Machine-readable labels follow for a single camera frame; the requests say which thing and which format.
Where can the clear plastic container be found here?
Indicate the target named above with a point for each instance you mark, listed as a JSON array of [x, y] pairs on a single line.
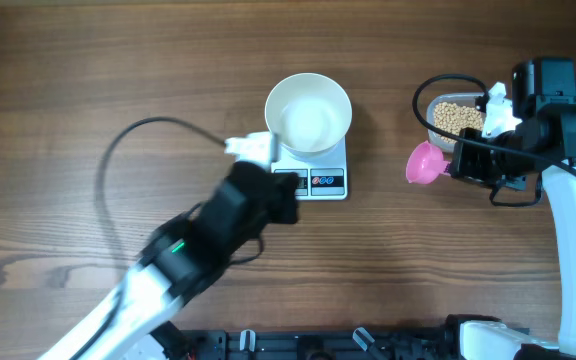
[[462, 99]]

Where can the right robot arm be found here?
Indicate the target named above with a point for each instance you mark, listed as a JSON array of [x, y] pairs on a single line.
[[544, 142]]

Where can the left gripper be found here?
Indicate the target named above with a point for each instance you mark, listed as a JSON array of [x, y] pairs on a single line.
[[285, 186]]

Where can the pink plastic measuring scoop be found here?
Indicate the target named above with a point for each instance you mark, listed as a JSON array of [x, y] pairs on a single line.
[[425, 164]]

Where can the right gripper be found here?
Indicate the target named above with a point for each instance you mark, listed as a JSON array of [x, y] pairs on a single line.
[[464, 166]]

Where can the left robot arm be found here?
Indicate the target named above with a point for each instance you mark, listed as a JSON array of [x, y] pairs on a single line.
[[184, 257]]

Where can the white digital kitchen scale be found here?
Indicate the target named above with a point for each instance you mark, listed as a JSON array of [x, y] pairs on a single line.
[[322, 177]]

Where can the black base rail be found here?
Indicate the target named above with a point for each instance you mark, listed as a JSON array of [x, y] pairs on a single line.
[[422, 343]]

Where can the soybeans pile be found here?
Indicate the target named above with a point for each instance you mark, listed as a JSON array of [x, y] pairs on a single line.
[[452, 118]]

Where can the white bowl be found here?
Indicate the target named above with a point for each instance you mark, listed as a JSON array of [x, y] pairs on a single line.
[[310, 113]]

